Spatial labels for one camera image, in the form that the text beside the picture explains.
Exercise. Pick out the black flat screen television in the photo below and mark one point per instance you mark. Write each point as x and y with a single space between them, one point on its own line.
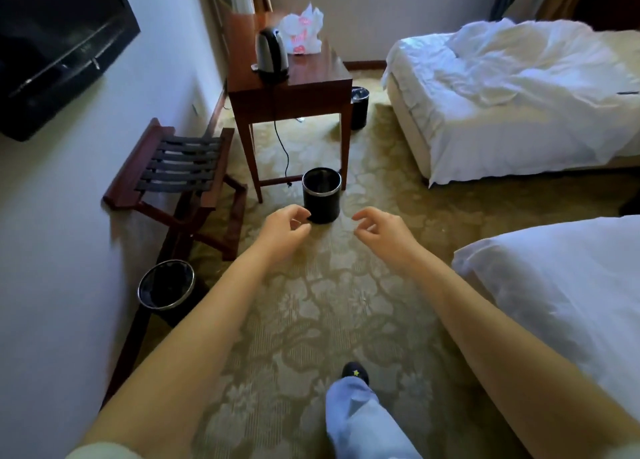
50 43

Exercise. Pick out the person's left thumb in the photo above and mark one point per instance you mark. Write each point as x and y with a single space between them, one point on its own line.
301 228

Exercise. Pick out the person's right forearm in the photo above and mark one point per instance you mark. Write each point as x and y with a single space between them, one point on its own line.
505 353

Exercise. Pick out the bed with smooth white cover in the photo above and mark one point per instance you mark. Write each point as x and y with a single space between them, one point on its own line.
565 293

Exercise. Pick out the black round waste bin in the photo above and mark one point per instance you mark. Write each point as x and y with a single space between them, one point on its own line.
321 196
359 106
167 288

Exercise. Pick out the person's left hand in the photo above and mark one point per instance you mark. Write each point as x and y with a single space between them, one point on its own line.
277 236

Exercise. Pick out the person's light blue trouser leg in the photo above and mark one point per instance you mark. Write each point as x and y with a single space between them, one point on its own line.
360 423

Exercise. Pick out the bed with white sheet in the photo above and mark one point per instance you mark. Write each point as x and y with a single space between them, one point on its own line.
450 123

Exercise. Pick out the person's black shoe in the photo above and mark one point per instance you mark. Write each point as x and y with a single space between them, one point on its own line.
356 372

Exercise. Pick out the brown wooden side table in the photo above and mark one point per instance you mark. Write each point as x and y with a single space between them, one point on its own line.
295 81

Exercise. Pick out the person's right thumb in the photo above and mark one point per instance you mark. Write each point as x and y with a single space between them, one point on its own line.
366 233

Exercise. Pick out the rumpled white duvet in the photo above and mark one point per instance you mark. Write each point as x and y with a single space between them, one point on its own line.
530 68

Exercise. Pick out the person's left forearm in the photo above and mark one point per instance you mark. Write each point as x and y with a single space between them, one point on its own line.
190 343

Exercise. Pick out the white plastic bag red print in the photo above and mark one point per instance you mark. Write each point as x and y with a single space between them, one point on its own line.
302 31

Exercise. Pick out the person's white sleeve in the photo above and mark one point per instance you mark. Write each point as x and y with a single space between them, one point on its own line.
102 451

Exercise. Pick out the black and silver electric kettle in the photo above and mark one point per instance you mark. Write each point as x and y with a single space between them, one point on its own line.
271 53

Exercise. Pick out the wooden folding luggage rack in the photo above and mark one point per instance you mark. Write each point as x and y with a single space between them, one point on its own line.
175 173

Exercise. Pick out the person's right hand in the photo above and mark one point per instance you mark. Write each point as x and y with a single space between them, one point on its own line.
392 238

